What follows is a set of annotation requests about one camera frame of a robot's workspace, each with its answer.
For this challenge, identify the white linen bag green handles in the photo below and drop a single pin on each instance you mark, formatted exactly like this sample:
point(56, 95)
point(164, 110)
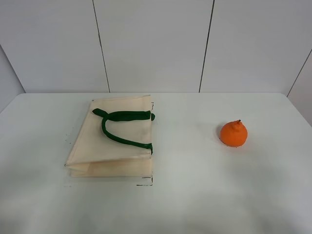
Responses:
point(115, 139)

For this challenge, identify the orange with stem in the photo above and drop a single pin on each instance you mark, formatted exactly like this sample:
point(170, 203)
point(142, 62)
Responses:
point(234, 134)

